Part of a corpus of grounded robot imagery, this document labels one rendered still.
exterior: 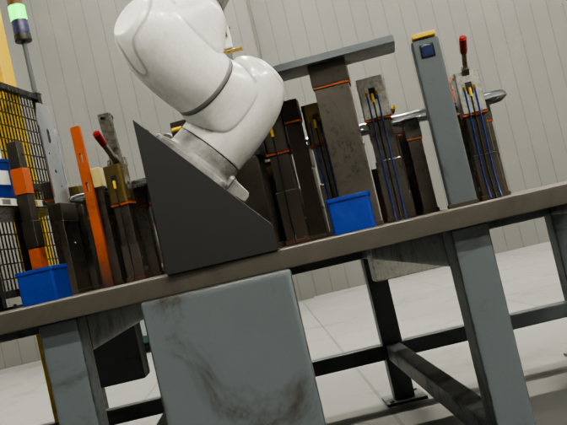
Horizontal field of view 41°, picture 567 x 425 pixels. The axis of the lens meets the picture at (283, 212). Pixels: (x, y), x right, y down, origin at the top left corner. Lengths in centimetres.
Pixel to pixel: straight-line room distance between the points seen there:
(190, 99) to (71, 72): 817
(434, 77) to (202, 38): 71
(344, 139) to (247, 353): 73
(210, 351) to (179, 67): 55
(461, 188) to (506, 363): 54
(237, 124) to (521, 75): 851
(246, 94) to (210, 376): 57
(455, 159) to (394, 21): 779
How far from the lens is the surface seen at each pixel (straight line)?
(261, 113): 160
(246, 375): 150
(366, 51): 202
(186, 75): 151
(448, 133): 199
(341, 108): 200
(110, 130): 236
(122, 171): 231
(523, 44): 1006
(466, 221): 155
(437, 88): 201
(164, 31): 149
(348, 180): 198
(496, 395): 163
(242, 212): 149
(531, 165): 982
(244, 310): 149
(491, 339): 161
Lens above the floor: 71
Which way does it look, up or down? 2 degrees up
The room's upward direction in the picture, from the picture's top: 13 degrees counter-clockwise
